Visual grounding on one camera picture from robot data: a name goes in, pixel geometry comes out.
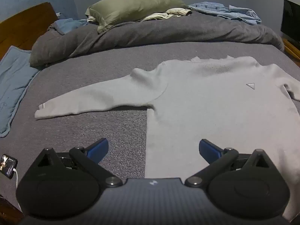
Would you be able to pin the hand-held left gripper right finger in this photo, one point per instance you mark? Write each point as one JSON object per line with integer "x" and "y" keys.
{"x": 207, "y": 148}

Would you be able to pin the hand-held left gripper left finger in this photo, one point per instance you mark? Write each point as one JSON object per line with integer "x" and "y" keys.
{"x": 99, "y": 148}

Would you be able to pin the light grey fleece sweater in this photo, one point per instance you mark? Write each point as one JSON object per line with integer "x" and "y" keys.
{"x": 206, "y": 103}

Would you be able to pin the black smartphone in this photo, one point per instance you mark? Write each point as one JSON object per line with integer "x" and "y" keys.
{"x": 8, "y": 165}

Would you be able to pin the light blue quilted blanket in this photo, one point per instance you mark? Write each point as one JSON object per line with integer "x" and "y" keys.
{"x": 13, "y": 86}

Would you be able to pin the dark grey duvet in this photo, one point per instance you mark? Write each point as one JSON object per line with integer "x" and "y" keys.
{"x": 145, "y": 30}

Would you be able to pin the blue bunched cloth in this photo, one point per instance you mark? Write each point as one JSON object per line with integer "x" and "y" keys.
{"x": 68, "y": 24}

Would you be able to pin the wooden screen stand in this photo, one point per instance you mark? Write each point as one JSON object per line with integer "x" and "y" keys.
{"x": 291, "y": 49}

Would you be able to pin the light blue crumpled shirt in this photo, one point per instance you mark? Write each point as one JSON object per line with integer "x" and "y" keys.
{"x": 227, "y": 11}

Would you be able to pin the cream crumpled cloth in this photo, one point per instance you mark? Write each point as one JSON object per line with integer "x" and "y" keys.
{"x": 164, "y": 15}

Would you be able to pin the wooden headboard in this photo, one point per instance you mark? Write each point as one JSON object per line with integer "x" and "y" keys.
{"x": 23, "y": 25}

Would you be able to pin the olive green pillow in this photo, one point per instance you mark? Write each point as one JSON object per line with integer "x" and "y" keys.
{"x": 133, "y": 5}

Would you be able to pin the black flat screen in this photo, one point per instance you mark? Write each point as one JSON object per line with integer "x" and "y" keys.
{"x": 290, "y": 23}

